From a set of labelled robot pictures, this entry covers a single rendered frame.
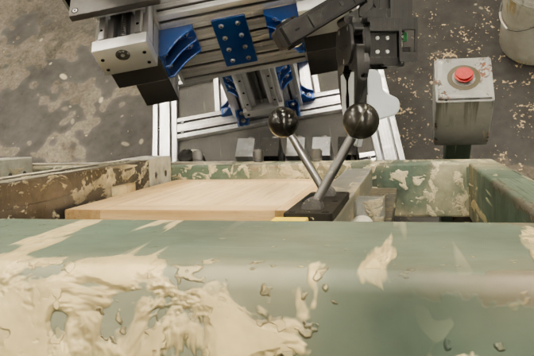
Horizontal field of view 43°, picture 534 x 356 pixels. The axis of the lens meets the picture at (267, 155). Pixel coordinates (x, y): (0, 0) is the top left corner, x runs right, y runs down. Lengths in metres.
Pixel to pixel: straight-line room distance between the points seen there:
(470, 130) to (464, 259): 1.34
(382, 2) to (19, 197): 0.53
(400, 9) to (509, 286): 0.66
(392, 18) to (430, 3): 2.15
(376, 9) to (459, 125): 0.74
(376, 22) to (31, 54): 2.62
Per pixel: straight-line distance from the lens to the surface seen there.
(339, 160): 0.70
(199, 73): 1.88
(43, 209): 1.00
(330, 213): 0.67
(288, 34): 0.79
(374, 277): 0.19
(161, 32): 1.75
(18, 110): 3.10
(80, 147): 2.83
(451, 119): 1.51
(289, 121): 0.81
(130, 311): 0.21
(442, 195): 1.40
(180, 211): 0.96
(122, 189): 1.22
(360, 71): 0.78
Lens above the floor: 2.09
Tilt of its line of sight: 55 degrees down
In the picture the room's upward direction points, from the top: 19 degrees counter-clockwise
